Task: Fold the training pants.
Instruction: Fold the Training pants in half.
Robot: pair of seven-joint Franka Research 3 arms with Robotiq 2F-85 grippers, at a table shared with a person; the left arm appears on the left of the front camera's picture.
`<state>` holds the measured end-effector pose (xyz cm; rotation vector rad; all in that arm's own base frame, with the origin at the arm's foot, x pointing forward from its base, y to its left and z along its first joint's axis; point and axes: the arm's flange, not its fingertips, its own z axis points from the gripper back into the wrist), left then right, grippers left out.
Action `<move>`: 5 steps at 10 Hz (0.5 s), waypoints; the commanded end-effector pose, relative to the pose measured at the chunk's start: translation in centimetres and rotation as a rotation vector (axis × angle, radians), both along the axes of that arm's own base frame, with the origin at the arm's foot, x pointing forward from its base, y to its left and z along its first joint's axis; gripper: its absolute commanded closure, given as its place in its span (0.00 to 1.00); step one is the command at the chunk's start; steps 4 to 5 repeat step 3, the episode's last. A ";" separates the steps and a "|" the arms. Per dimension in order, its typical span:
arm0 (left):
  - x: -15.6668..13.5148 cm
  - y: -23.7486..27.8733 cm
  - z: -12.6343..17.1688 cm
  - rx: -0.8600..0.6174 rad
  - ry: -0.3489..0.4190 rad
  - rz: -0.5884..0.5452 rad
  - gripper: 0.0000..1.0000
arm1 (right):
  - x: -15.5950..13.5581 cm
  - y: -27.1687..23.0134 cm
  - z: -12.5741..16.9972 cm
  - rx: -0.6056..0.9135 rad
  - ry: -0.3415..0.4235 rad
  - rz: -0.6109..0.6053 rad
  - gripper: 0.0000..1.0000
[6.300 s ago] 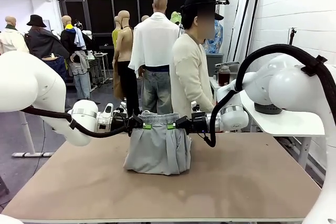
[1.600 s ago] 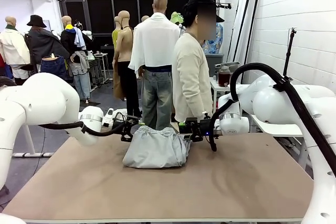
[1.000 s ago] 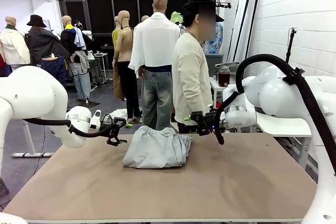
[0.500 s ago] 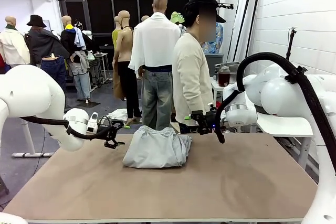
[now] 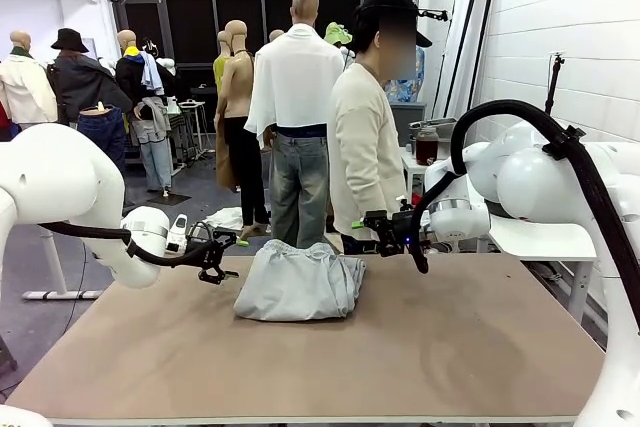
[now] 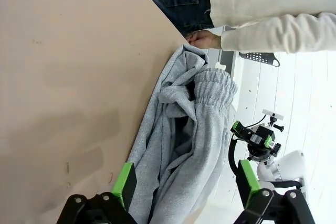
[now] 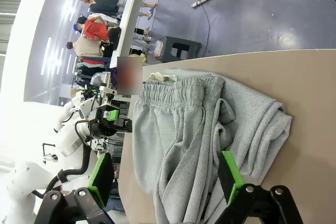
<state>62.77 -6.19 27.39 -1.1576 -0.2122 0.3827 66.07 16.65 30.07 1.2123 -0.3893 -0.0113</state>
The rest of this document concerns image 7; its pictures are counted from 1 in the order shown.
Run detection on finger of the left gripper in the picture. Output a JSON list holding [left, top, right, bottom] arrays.
[[102, 109, 120, 122], [115, 118, 133, 134]]

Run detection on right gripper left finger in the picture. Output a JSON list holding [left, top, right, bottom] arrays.
[[34, 152, 116, 224]]

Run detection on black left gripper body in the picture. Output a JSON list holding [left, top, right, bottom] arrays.
[[89, 104, 117, 140]]

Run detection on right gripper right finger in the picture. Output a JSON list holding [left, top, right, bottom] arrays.
[[209, 150, 305, 224]]

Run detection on grey training pants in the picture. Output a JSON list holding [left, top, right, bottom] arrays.
[[132, 68, 293, 224]]

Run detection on person in cream cardigan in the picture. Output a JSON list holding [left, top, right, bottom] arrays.
[[115, 56, 144, 96]]

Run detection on figure in beige shirt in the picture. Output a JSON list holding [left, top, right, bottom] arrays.
[[66, 36, 105, 58]]

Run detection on black haired figure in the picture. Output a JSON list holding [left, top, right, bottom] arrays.
[[103, 26, 122, 58]]

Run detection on clear plastic container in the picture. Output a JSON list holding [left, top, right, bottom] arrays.
[[154, 39, 166, 58]]

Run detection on figure in red shirt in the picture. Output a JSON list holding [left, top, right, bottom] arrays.
[[77, 16, 109, 41]]

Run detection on grey plastic stool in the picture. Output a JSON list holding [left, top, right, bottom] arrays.
[[160, 36, 202, 61]]

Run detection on white desk with footed leg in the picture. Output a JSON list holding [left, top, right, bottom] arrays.
[[109, 0, 218, 69]]

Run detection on figure in dark jacket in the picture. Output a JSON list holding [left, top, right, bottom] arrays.
[[81, 0, 120, 15]]

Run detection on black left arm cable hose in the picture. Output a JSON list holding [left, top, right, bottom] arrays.
[[46, 145, 91, 192]]

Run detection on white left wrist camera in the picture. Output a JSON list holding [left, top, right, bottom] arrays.
[[99, 72, 118, 97]]

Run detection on thin black floor cable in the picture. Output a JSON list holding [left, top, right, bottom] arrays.
[[166, 0, 212, 57]]

